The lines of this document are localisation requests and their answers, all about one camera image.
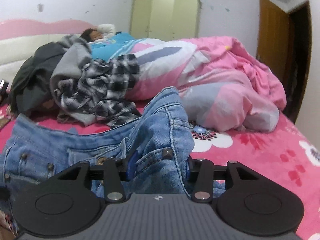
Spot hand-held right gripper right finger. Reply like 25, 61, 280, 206
185, 155, 263, 203

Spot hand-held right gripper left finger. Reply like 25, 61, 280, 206
51, 152, 139, 203

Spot blue denim jeans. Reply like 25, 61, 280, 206
0, 86, 227, 200

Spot pink floral bed sheet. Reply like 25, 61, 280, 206
0, 102, 320, 240

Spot black white plaid shirt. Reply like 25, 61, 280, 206
54, 54, 143, 127

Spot pink grey quilt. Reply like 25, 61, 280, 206
122, 37, 287, 132

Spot grey hoodie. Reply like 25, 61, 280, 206
49, 34, 100, 127

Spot dark grey jacket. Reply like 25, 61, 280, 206
9, 40, 68, 115

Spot shiny metal object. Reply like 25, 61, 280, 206
0, 79, 10, 96

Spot cream wardrobe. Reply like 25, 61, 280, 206
130, 0, 202, 41

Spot brown wooden door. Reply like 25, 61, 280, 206
257, 0, 292, 83

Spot pink white headboard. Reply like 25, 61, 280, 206
0, 19, 98, 92

